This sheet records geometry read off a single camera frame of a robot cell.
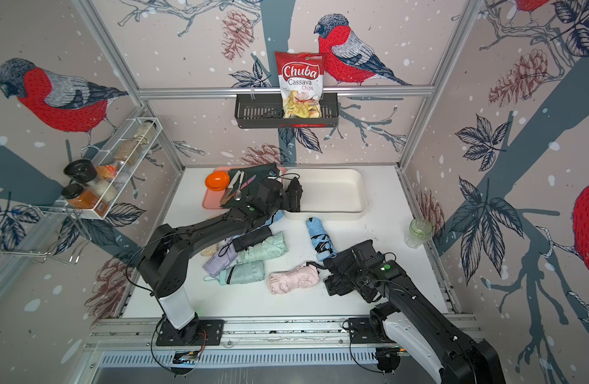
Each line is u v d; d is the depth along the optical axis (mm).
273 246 878
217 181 1115
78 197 596
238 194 1104
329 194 1104
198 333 715
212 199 1072
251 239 898
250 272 836
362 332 730
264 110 1010
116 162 744
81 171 619
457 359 398
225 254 875
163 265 468
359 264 671
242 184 1136
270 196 680
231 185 1129
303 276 801
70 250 676
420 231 908
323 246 878
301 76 817
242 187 1113
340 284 775
